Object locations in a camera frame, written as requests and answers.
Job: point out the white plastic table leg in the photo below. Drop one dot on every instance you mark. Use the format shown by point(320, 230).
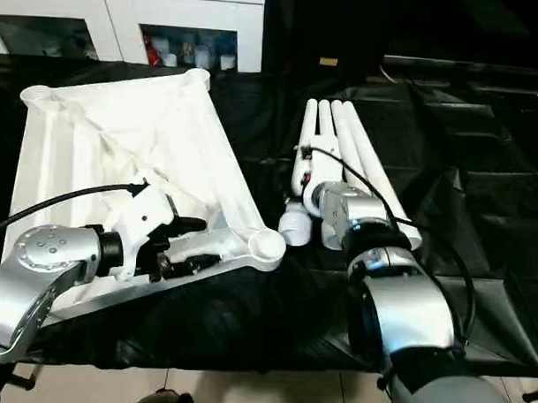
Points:
point(359, 125)
point(324, 119)
point(344, 124)
point(308, 123)

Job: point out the white plastic table top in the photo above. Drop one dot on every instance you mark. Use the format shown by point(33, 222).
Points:
point(121, 117)

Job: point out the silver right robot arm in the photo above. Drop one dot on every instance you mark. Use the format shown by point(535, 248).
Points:
point(415, 304)

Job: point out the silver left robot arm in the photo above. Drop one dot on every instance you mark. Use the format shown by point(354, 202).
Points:
point(41, 264)

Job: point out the black mat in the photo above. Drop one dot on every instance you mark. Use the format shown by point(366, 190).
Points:
point(247, 320)

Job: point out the small tan label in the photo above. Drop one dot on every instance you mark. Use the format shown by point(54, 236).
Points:
point(328, 61)

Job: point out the small white jar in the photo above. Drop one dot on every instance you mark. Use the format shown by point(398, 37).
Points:
point(170, 59)
point(201, 57)
point(227, 62)

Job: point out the red bottle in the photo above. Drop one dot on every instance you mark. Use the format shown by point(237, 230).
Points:
point(150, 51)

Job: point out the black flat board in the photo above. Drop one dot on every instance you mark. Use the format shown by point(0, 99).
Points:
point(455, 66)

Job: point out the white cabinet with glass doors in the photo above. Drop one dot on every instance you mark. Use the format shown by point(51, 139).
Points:
point(125, 15)

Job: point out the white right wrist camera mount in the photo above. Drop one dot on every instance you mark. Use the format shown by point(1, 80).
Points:
point(325, 163)

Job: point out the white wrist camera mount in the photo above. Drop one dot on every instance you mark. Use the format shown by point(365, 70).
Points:
point(325, 163)
point(140, 214)

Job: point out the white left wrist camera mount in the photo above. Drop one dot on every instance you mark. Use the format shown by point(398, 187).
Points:
point(140, 214)

